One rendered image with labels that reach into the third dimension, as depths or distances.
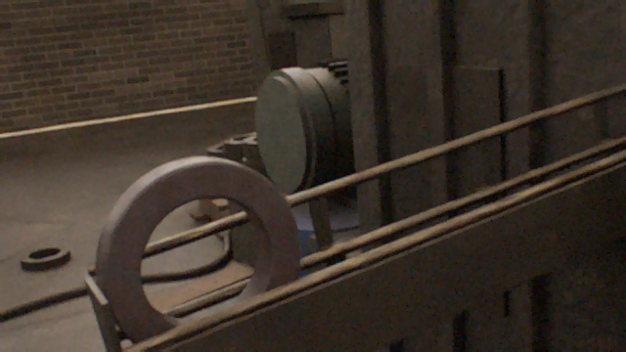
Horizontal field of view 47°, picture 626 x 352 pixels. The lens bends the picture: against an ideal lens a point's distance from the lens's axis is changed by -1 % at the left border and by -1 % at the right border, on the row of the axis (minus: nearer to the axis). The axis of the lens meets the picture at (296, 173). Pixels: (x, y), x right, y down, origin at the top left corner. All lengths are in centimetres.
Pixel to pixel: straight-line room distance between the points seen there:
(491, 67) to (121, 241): 75
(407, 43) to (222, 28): 580
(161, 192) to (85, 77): 617
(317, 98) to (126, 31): 495
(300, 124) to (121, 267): 140
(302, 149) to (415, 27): 74
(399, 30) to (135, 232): 89
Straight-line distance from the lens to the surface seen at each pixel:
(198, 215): 313
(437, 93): 126
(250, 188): 63
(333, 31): 519
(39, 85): 671
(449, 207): 81
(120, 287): 62
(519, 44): 110
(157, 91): 692
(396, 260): 69
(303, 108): 198
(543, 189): 81
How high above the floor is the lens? 85
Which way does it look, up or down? 13 degrees down
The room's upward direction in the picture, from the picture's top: 5 degrees counter-clockwise
